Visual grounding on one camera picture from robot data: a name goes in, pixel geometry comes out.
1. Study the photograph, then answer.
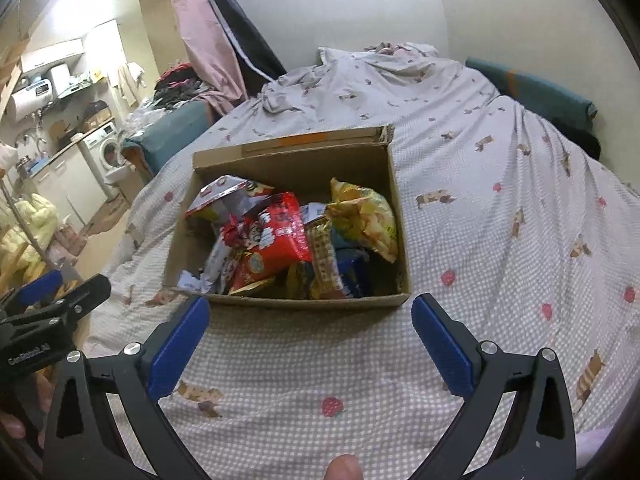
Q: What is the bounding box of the teal mattress edge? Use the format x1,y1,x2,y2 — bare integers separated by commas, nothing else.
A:
465,58,598,133

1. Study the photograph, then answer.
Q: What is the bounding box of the white water heater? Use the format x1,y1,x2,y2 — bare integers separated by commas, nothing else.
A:
6,79,53,122

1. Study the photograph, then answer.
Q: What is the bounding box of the pink curtain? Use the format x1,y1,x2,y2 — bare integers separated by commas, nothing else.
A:
170,0,247,115

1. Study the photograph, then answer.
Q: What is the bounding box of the patterned white bed sheet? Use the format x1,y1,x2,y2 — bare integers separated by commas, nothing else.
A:
84,44,639,479

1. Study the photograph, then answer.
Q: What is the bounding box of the white washing machine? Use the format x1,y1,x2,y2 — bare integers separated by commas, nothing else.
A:
79,119,122,202

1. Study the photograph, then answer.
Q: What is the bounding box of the blue snack bag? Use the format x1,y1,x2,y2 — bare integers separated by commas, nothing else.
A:
335,244,373,298

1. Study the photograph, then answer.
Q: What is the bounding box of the yellow long snack packet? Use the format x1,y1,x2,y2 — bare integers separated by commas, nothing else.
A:
305,216,347,300

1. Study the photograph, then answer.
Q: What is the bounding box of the red cartoon snack bag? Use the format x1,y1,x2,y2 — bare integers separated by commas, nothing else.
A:
229,192,311,295

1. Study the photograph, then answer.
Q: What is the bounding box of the person's left hand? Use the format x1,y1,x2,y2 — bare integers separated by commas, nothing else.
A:
1,372,54,452

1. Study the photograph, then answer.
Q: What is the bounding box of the white red snack bag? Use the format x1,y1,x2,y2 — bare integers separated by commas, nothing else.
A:
184,174,274,226

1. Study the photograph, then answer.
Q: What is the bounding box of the pile of dark clothes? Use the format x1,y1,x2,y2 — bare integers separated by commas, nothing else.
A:
152,63,209,110

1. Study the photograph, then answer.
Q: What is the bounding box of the large yellow chips bag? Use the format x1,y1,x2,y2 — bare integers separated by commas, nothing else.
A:
326,178,398,263

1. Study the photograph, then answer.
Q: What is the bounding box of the person's right hand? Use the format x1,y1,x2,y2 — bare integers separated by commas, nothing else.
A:
323,454,363,480

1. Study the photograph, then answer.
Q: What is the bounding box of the brown cardboard box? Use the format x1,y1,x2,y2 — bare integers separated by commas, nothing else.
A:
163,126,411,310

